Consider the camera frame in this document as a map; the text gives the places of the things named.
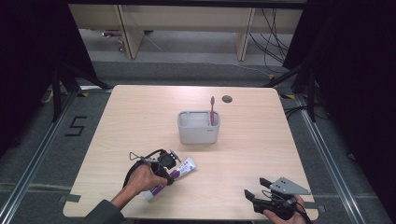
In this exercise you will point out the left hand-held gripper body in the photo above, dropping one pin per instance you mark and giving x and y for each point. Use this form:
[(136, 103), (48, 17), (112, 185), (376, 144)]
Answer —
[(167, 160)]

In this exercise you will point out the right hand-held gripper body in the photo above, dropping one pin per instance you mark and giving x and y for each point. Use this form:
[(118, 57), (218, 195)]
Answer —
[(289, 186)]

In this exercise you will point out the purple and white toothpaste tube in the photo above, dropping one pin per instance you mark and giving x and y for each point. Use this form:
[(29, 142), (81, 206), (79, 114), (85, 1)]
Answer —
[(183, 168)]

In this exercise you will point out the grey toothbrush holder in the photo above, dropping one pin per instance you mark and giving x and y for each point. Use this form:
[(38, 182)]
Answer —
[(198, 133)]

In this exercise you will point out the pink toothbrush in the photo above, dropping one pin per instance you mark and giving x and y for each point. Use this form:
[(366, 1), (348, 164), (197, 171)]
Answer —
[(212, 109)]

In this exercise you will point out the person's left hand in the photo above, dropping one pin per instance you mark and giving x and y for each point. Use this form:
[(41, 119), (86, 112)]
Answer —
[(141, 180)]

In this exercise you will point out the person's right hand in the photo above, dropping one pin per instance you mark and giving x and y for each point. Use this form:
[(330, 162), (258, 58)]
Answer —
[(289, 221)]

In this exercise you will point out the black metal stand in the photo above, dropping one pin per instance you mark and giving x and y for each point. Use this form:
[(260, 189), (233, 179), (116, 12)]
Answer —
[(311, 93), (57, 93)]

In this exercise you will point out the black curtain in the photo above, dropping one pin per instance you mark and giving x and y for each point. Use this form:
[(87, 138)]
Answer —
[(358, 77), (28, 62)]

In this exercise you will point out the metal floor rail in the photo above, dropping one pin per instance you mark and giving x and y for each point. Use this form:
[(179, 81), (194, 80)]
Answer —
[(330, 165), (34, 161)]

